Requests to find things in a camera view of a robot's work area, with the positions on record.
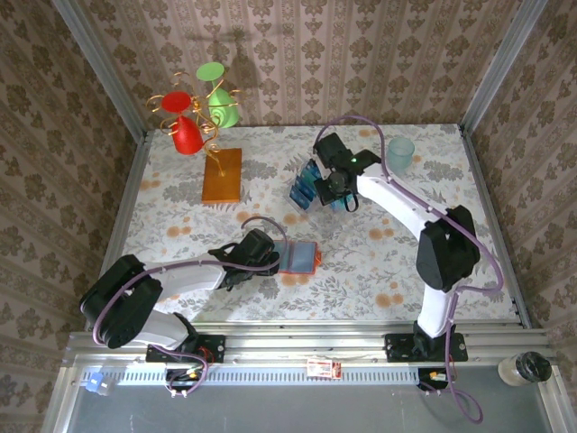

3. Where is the red wine glass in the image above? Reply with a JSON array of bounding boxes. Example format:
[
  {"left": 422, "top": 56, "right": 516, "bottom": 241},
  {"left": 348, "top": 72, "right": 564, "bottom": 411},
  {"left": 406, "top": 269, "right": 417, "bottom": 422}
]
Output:
[{"left": 160, "top": 91, "right": 204, "bottom": 157}]

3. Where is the teal plastic cup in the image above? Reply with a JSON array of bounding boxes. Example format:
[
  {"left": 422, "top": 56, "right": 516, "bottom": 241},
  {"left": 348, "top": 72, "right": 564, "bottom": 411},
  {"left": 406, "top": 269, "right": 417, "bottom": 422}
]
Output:
[{"left": 384, "top": 137, "right": 416, "bottom": 181}]

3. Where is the clear jar black lid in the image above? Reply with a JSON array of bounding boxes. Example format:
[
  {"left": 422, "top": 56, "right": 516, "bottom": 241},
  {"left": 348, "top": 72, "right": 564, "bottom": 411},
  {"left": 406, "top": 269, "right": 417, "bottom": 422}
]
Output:
[{"left": 497, "top": 350, "right": 554, "bottom": 388}]

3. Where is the aluminium frame post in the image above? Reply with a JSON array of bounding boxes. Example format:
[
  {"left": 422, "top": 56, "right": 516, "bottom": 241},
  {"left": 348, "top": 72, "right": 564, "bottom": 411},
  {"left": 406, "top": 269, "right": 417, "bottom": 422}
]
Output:
[
  {"left": 52, "top": 0, "right": 149, "bottom": 139},
  {"left": 458, "top": 0, "right": 550, "bottom": 134}
]

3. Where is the orange card holder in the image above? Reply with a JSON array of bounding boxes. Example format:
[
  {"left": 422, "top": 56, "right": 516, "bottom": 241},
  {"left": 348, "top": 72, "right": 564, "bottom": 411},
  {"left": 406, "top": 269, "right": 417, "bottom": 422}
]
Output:
[{"left": 273, "top": 240, "right": 322, "bottom": 276}]

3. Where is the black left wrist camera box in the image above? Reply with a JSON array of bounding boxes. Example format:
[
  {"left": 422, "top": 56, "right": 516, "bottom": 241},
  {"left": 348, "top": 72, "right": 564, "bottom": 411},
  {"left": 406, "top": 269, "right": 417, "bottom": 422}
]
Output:
[{"left": 241, "top": 228, "right": 275, "bottom": 259}]

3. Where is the grey metal shelf panel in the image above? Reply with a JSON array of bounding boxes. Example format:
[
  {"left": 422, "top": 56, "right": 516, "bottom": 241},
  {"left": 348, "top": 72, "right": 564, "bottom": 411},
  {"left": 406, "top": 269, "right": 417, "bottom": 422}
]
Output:
[{"left": 44, "top": 364, "right": 564, "bottom": 433}]

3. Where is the blue white plug adapter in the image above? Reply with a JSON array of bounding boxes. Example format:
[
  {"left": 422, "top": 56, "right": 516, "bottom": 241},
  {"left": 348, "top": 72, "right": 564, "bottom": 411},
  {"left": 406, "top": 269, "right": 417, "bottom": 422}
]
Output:
[{"left": 82, "top": 371, "right": 119, "bottom": 397}]

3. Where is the red white sticker label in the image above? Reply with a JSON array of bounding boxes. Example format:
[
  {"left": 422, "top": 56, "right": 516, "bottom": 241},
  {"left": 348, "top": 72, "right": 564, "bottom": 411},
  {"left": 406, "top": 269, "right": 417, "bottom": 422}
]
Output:
[{"left": 306, "top": 358, "right": 343, "bottom": 379}]

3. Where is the slotted grey cable duct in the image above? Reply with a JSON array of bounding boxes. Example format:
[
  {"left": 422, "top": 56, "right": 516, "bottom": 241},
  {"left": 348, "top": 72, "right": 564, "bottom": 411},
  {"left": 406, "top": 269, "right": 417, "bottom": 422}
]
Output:
[{"left": 76, "top": 363, "right": 425, "bottom": 387}]

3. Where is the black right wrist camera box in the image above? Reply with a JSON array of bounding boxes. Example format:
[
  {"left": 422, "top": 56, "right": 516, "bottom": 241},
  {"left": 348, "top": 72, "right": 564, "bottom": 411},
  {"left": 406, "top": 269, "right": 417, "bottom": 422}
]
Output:
[{"left": 314, "top": 133, "right": 351, "bottom": 169}]

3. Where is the aluminium table side rail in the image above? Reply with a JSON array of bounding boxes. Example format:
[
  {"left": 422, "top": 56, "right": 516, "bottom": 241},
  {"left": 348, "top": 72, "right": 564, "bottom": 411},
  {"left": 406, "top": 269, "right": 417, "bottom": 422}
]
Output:
[
  {"left": 84, "top": 128, "right": 151, "bottom": 333},
  {"left": 457, "top": 124, "right": 533, "bottom": 329}
]

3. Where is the black connector box with wires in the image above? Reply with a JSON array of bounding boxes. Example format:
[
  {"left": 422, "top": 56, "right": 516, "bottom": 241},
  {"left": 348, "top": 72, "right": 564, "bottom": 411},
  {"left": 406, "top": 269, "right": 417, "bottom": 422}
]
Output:
[
  {"left": 164, "top": 367, "right": 206, "bottom": 392},
  {"left": 417, "top": 367, "right": 453, "bottom": 392}
]

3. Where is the long aluminium mounting rail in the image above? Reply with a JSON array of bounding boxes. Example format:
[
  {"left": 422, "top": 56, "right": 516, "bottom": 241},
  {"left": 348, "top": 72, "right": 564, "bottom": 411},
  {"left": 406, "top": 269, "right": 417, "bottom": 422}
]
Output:
[{"left": 62, "top": 320, "right": 560, "bottom": 366}]

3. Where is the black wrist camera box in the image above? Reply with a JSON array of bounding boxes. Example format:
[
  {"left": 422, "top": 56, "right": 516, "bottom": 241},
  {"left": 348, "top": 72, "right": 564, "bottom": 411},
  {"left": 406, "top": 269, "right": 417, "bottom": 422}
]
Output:
[
  {"left": 314, "top": 133, "right": 351, "bottom": 169},
  {"left": 241, "top": 228, "right": 275, "bottom": 259}
]

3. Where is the green wine glass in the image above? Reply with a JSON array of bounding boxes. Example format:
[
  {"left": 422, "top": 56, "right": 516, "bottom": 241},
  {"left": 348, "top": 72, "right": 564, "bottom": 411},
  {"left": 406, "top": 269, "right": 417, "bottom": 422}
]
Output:
[{"left": 196, "top": 61, "right": 241, "bottom": 129}]

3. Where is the gold wire rack wooden base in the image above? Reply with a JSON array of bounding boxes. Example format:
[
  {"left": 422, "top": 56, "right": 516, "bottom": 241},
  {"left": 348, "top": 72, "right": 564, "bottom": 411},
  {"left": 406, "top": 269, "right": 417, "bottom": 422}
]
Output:
[{"left": 144, "top": 69, "right": 247, "bottom": 205}]

